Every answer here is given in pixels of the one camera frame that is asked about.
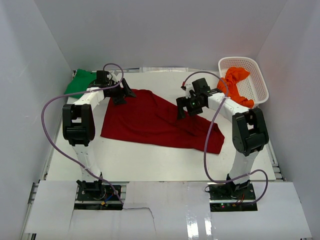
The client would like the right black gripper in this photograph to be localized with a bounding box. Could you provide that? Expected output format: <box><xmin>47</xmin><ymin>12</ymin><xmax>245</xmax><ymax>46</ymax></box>
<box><xmin>175</xmin><ymin>95</ymin><xmax>204</xmax><ymax>121</ymax></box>

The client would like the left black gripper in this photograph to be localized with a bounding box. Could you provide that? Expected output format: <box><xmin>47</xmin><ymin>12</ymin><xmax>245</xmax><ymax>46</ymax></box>
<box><xmin>107</xmin><ymin>78</ymin><xmax>136</xmax><ymax>106</ymax></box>

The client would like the red t-shirt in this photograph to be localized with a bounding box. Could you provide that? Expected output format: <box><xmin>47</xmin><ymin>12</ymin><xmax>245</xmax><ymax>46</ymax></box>
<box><xmin>100</xmin><ymin>89</ymin><xmax>225</xmax><ymax>154</ymax></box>

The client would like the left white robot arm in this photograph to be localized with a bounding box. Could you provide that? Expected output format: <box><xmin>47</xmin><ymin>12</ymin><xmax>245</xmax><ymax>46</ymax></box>
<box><xmin>62</xmin><ymin>70</ymin><xmax>136</xmax><ymax>200</ymax></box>

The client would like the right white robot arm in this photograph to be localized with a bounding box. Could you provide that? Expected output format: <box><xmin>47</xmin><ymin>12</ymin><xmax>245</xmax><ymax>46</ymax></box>
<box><xmin>176</xmin><ymin>78</ymin><xmax>269</xmax><ymax>200</ymax></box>

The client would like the white paper sheet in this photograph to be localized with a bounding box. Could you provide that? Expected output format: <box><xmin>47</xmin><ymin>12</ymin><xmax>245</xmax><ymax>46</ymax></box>
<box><xmin>139</xmin><ymin>67</ymin><xmax>189</xmax><ymax>73</ymax></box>

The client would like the green folded t-shirt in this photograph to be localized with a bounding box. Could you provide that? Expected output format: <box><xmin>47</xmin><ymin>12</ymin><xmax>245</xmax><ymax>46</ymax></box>
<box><xmin>64</xmin><ymin>69</ymin><xmax>97</xmax><ymax>95</ymax></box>

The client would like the orange crumpled t-shirt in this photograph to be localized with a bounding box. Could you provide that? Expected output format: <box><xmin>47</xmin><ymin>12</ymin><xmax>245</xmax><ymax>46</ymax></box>
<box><xmin>217</xmin><ymin>66</ymin><xmax>255</xmax><ymax>109</ymax></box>

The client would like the white perforated plastic basket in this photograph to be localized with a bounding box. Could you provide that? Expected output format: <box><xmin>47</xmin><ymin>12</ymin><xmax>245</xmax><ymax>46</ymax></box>
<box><xmin>218</xmin><ymin>56</ymin><xmax>269</xmax><ymax>108</ymax></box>

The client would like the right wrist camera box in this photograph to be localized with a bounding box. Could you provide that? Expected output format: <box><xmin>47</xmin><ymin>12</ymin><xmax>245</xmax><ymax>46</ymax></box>
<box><xmin>180</xmin><ymin>84</ymin><xmax>196</xmax><ymax>99</ymax></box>

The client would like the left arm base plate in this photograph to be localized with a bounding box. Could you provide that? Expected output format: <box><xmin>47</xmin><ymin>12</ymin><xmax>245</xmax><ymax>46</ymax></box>
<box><xmin>74</xmin><ymin>184</ymin><xmax>123</xmax><ymax>211</ymax></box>

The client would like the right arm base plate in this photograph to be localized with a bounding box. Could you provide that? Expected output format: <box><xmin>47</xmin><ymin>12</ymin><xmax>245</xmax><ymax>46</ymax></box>
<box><xmin>204</xmin><ymin>183</ymin><xmax>258</xmax><ymax>213</ymax></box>

